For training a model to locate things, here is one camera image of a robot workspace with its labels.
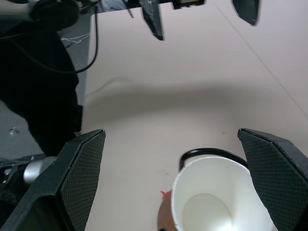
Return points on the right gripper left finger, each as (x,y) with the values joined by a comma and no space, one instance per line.
(72,183)

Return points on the black and silver robot body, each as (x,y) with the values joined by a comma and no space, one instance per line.
(36,84)

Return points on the white paper cup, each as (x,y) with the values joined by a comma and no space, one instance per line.
(204,183)

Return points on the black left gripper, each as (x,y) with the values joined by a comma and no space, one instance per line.
(178,4)

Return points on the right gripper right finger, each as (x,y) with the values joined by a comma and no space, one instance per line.
(276,173)

